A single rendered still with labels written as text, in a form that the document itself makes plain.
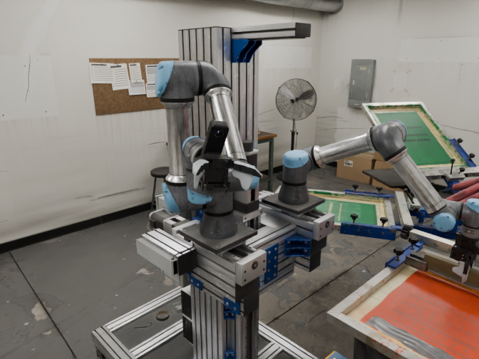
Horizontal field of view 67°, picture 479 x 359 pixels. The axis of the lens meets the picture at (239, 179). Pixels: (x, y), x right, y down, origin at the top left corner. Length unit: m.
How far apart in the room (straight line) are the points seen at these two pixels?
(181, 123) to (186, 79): 0.15
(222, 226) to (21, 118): 3.17
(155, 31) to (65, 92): 1.30
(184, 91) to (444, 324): 1.28
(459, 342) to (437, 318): 0.13
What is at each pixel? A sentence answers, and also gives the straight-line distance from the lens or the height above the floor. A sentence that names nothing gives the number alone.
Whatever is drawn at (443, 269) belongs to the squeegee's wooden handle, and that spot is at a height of 1.02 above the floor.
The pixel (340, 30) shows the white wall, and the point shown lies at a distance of 6.90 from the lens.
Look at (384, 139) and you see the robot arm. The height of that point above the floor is 1.60.
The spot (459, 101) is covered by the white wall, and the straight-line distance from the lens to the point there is 6.05.
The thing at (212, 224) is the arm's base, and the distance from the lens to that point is 1.40.
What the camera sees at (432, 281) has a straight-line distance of 1.92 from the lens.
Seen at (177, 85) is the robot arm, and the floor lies 1.83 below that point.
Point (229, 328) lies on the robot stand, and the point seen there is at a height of 0.60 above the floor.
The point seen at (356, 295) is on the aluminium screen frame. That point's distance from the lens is 1.64.
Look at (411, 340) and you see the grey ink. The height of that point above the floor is 0.96.
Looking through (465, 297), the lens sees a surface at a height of 0.96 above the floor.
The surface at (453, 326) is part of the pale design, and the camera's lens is 1.68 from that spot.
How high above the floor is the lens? 1.91
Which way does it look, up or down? 18 degrees down
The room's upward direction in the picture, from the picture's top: straight up
